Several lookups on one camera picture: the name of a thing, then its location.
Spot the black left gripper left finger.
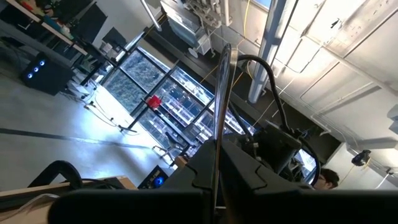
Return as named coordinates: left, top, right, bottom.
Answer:
left=48, top=139, right=218, bottom=224

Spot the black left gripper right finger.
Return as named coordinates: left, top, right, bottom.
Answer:
left=218, top=140, right=398, bottom=224

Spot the dark metal spoon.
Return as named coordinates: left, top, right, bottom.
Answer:
left=212, top=42, right=239, bottom=224

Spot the black box with blue light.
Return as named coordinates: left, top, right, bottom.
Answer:
left=137, top=164, right=170, bottom=190

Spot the person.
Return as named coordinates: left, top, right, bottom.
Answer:
left=313, top=167, right=341, bottom=190

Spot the black ceiling lamp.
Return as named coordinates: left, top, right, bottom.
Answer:
left=351, top=149, right=373, bottom=167

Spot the red device on tripod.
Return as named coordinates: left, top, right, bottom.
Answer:
left=119, top=94, right=163, bottom=134

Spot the black computer tower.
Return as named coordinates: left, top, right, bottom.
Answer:
left=21, top=52, right=74, bottom=96

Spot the white ceiling machinery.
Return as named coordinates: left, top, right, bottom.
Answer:
left=160, top=0, right=234, bottom=57

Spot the wooden top workbench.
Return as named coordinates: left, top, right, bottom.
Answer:
left=0, top=0, right=108, bottom=62

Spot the black curved clamp handle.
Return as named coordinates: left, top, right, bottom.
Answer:
left=27, top=160, right=85, bottom=189

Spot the large glass window wall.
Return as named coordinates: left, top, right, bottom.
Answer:
left=101, top=45, right=261, bottom=158

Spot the black sleeved arm cable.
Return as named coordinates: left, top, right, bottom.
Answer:
left=236, top=54, right=292, bottom=133

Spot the thin white cable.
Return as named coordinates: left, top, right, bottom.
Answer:
left=0, top=192, right=60, bottom=220

